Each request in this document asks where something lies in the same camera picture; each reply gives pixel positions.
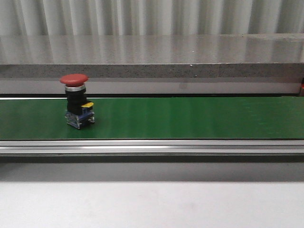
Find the green conveyor belt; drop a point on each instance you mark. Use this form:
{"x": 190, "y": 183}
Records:
{"x": 158, "y": 118}

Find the grey speckled stone counter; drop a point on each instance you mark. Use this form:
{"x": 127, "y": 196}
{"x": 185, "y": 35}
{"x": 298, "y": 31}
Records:
{"x": 254, "y": 64}

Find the aluminium conveyor frame rail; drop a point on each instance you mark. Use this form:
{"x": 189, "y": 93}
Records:
{"x": 52, "y": 148}

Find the white pleated curtain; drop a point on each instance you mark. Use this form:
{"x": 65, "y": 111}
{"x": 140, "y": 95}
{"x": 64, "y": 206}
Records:
{"x": 150, "y": 17}

